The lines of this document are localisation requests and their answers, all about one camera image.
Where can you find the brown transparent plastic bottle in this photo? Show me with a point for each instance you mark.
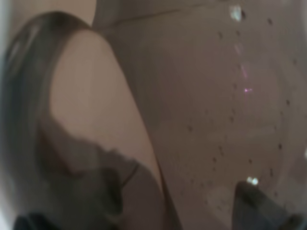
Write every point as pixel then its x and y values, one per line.
pixel 145 114

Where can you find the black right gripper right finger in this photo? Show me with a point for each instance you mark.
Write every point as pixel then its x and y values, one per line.
pixel 253 210

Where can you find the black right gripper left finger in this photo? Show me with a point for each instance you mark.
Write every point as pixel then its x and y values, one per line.
pixel 44 221

